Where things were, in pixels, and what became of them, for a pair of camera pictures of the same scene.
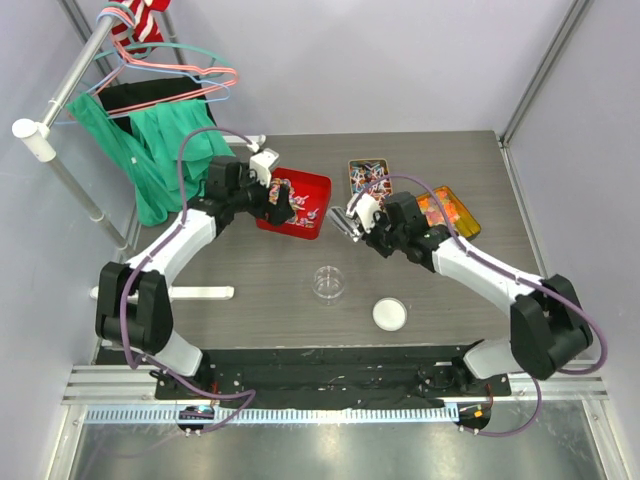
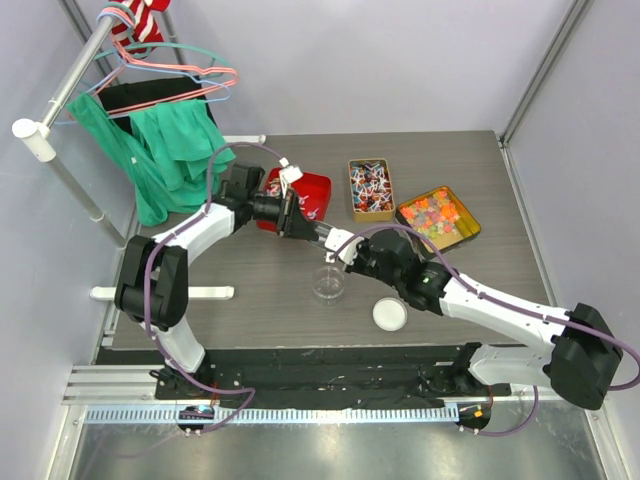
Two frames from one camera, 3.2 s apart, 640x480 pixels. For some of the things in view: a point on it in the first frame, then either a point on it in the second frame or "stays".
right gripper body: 383,237 → 366,263
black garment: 122,98 stays
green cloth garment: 148,157 stays
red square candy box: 310,195 stays
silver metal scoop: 343,223 → 323,230
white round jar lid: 390,314 stays
